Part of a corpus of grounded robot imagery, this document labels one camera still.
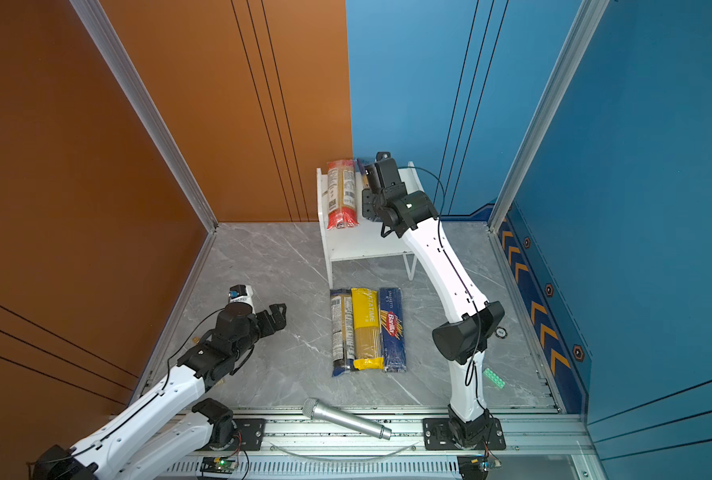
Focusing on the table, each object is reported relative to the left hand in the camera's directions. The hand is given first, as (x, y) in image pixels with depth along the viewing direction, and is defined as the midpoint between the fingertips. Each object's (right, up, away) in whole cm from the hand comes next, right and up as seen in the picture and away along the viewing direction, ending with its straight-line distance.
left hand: (275, 307), depth 83 cm
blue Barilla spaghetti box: (+33, -8, +4) cm, 34 cm away
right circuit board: (+51, -36, -12) cm, 63 cm away
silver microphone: (+13, -24, -8) cm, 29 cm away
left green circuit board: (-10, -36, -12) cm, 39 cm away
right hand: (+27, +30, -5) cm, 41 cm away
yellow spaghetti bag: (+26, -8, +7) cm, 28 cm away
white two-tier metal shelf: (+25, +19, 0) cm, 31 cm away
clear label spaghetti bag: (+18, -8, +6) cm, 21 cm away
